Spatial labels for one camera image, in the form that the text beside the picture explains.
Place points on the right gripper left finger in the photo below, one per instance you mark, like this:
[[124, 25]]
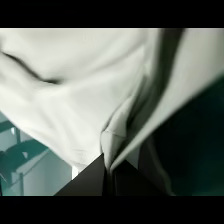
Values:
[[90, 182]]

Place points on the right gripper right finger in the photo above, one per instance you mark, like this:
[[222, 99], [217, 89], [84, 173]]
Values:
[[133, 183]]

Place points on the white garment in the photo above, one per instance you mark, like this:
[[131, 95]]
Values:
[[83, 83]]

